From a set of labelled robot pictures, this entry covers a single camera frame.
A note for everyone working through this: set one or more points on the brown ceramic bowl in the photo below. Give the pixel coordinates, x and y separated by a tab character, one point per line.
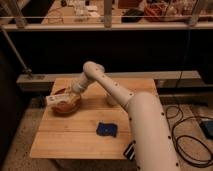
71	105

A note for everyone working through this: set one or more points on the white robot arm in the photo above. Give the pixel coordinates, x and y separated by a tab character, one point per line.
152	140

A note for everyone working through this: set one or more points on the wooden table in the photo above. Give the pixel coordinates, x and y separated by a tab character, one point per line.
73	136

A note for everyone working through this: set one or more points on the metal diagonal rod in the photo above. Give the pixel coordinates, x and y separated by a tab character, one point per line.
26	69

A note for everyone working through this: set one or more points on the blue crumpled cloth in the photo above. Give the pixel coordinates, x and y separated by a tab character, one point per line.
107	129

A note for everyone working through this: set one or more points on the black rectangular box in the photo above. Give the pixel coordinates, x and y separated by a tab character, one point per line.
129	152

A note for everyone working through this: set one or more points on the dark power adapter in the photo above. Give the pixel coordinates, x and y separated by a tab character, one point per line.
207	128

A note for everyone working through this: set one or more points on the grey metal rail frame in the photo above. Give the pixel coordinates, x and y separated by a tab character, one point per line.
104	15

